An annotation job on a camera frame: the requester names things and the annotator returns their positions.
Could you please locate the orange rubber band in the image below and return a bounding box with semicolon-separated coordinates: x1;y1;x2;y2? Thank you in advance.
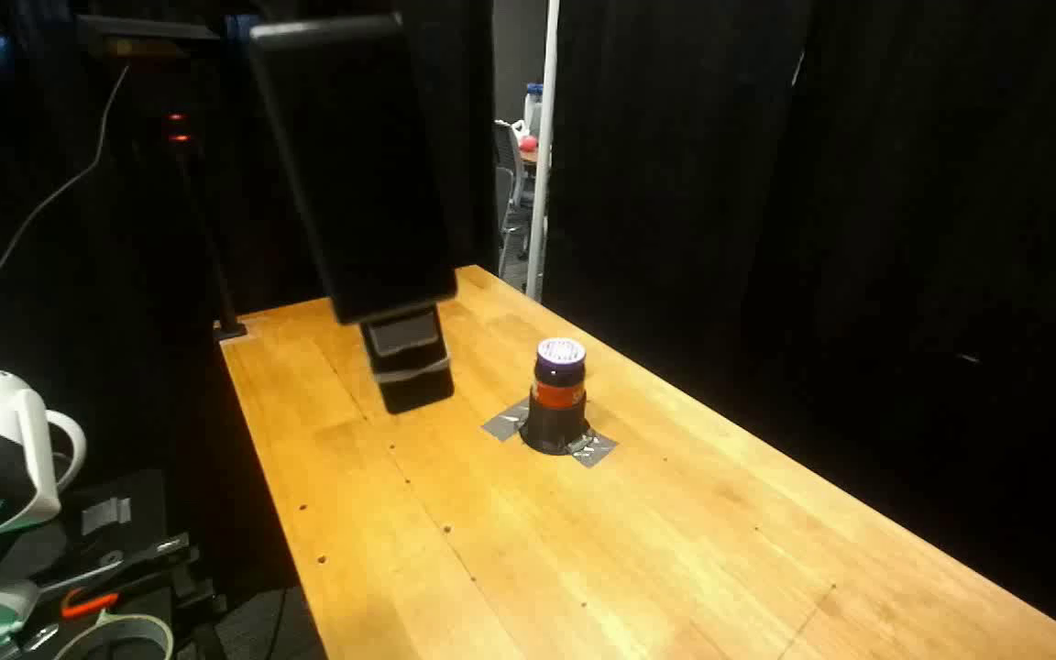
528;383;590;413

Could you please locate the dark cup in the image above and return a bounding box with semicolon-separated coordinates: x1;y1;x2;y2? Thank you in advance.
518;334;594;460

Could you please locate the white vertical pole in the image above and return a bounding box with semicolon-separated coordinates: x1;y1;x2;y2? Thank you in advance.
525;0;566;303

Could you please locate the blue white bottle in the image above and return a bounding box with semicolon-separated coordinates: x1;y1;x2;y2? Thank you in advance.
519;76;548;136

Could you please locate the flat monitor panel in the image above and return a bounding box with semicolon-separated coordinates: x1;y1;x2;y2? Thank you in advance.
242;11;460;330

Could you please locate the black curtain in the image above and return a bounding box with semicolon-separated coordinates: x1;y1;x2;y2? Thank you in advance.
545;0;1056;617

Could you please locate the black tripod with red knob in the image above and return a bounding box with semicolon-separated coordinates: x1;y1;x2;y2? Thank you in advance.
159;105;251;345

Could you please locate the black tripod head plate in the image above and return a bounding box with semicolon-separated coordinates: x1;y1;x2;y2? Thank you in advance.
69;11;227;65

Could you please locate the thin white cable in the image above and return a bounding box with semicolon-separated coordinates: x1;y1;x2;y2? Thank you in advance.
0;61;134;342

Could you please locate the orange clamp handle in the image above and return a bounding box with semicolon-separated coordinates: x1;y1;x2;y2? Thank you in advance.
55;588;123;625

